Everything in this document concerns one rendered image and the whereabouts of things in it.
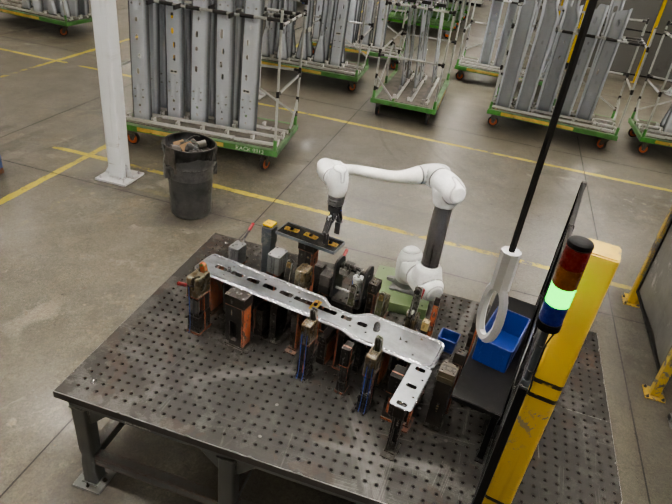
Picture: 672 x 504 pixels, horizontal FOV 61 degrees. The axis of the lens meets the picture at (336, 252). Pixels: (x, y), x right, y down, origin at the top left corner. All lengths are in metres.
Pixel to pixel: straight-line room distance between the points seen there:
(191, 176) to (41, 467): 2.81
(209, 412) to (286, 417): 0.35
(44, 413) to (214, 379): 1.30
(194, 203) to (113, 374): 2.80
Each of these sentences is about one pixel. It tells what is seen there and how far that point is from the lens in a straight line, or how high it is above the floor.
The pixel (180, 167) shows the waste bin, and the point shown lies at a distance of 5.33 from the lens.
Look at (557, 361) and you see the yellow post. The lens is 1.97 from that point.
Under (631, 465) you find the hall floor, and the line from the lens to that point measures 4.19.
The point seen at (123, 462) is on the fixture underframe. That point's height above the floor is 0.23.
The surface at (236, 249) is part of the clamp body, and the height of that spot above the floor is 1.06.
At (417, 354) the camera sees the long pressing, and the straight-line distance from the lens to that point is 2.74.
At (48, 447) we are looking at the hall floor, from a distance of 3.72.
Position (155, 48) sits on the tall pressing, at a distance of 7.20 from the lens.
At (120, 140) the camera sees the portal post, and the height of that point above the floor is 0.44.
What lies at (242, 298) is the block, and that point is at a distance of 2.88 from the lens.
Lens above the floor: 2.77
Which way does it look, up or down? 32 degrees down
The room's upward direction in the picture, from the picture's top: 8 degrees clockwise
